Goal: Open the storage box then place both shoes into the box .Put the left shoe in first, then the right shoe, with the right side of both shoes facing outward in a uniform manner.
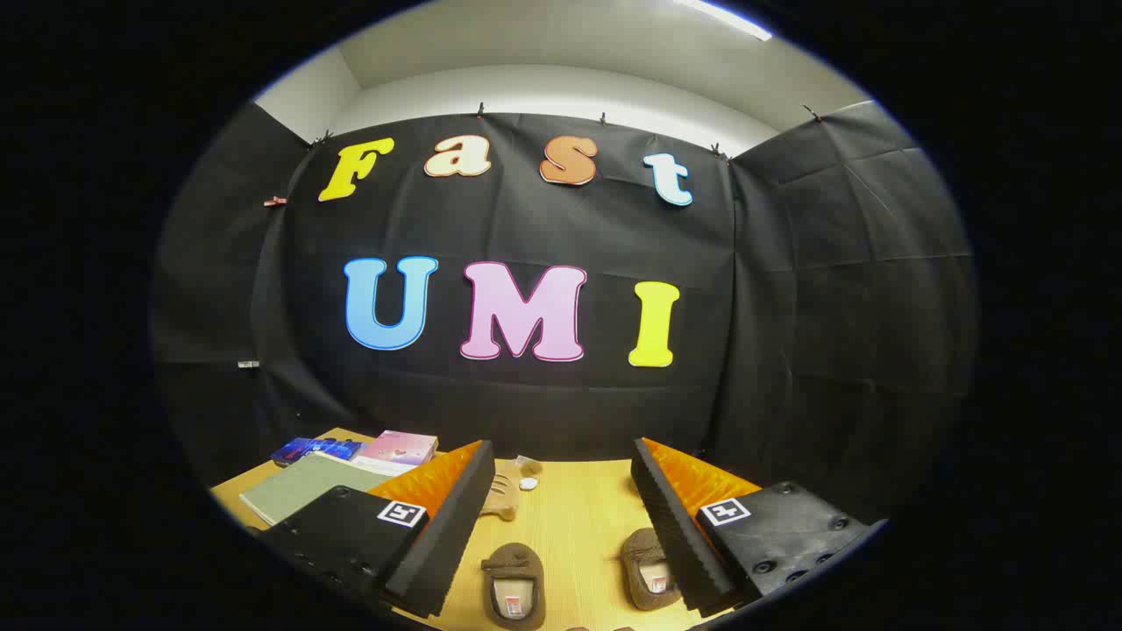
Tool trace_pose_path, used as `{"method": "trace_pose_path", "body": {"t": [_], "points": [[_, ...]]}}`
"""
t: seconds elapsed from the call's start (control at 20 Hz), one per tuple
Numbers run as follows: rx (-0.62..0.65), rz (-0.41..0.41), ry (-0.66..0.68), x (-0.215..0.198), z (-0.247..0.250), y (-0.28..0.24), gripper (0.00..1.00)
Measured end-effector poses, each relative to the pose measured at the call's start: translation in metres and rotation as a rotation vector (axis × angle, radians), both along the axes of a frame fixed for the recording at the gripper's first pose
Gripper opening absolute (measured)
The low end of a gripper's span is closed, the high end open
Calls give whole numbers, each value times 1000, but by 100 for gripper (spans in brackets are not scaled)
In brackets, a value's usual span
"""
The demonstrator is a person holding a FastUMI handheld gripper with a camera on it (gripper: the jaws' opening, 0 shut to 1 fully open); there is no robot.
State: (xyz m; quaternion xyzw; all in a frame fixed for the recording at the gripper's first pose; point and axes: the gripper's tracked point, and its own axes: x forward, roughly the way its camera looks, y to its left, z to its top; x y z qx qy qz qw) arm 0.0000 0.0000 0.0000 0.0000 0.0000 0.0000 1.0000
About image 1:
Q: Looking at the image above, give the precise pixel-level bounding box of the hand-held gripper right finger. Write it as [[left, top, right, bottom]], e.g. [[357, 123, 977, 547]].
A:
[[631, 436, 886, 619]]

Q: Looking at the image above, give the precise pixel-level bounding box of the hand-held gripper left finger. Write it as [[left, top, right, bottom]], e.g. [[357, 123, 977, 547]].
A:
[[259, 438, 497, 620]]

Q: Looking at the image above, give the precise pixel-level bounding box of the brown fuzzy shoe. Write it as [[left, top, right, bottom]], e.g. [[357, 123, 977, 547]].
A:
[[620, 528, 683, 612], [480, 542, 547, 630]]

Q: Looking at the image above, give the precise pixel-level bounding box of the green fabric storage box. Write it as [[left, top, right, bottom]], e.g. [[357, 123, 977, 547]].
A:
[[239, 451, 395, 527]]

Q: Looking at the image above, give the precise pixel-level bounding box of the tan bread-shaped plush toy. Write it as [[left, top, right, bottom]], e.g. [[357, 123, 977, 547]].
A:
[[478, 454, 544, 522]]

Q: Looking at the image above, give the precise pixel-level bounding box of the pink book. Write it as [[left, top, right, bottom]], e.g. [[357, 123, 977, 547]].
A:
[[351, 429, 439, 477]]

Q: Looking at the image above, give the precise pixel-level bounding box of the blue book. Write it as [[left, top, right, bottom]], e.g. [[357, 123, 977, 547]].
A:
[[270, 436, 362, 468]]

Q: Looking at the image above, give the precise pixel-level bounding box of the black backdrop cloth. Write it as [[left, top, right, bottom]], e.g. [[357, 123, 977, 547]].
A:
[[149, 99, 978, 527]]

